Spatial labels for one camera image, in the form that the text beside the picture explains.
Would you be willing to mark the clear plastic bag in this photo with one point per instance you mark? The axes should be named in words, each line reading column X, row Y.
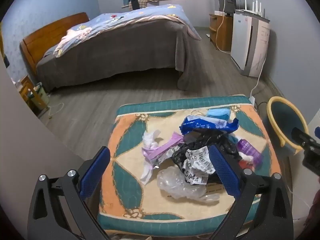
column 175, row 182

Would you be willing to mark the light blue face mask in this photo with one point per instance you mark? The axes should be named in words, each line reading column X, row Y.
column 217, row 113

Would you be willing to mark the wooden nightstand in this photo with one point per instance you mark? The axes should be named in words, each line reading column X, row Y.
column 27, row 97

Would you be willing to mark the white barcode label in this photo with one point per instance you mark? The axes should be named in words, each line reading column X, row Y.
column 197, row 160

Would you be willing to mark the purple plastic wrapper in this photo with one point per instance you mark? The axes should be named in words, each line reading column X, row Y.
column 165, row 147

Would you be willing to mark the white air purifier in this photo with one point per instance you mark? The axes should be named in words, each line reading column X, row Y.
column 240, row 42

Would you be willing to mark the wooden bed headboard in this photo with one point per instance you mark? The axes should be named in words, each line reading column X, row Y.
column 50, row 32

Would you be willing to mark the blue printed quilt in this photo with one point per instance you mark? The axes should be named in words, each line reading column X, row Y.
column 150, row 12

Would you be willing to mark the wooden cabinet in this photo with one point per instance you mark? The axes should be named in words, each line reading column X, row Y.
column 225, row 30

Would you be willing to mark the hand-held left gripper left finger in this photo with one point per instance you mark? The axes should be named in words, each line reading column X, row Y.
column 95, row 172

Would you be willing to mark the white power strip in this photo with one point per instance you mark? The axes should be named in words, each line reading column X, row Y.
column 252, row 100

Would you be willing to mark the purple spray bottle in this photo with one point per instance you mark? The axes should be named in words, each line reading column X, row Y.
column 247, row 147

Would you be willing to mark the white router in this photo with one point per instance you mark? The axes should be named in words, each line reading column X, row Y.
column 250, row 13

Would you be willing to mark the dark blue plastic wrapper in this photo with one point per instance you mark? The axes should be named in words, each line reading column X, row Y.
column 200, row 125

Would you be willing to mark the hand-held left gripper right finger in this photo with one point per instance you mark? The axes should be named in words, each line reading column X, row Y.
column 223, row 171

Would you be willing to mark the white cotton pad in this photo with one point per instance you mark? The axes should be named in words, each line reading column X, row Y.
column 246, row 157

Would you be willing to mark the teal wastebasket with yellow rim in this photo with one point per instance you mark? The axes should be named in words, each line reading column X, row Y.
column 282, row 115

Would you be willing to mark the black plastic bag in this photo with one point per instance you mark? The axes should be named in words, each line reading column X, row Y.
column 180, row 155

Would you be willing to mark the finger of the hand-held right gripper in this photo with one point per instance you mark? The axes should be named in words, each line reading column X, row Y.
column 318, row 132
column 301, row 135

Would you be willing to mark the small red packet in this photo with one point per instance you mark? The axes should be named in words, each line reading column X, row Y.
column 246, row 166

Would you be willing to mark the bed with grey cover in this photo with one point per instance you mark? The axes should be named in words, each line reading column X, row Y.
column 125, row 50

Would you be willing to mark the printed teal orange blanket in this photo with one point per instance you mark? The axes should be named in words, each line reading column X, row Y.
column 155, row 205

